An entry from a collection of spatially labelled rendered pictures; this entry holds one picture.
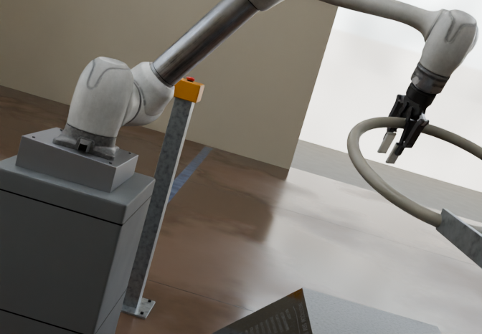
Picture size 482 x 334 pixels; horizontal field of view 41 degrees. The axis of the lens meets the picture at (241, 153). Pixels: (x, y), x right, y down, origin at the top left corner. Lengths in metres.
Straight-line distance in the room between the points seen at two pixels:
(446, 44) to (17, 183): 1.19
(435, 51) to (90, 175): 0.99
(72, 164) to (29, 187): 0.13
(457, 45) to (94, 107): 1.00
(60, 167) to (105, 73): 0.30
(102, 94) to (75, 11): 6.28
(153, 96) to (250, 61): 5.74
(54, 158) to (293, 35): 6.05
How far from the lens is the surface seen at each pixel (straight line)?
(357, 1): 1.82
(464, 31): 1.71
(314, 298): 1.51
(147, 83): 2.07
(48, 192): 1.87
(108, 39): 8.05
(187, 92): 2.84
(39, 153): 1.93
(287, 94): 7.77
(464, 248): 1.34
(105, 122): 1.93
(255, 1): 1.99
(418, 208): 1.45
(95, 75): 1.93
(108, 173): 1.87
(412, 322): 1.59
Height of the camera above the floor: 1.31
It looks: 9 degrees down
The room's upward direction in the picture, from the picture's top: 16 degrees clockwise
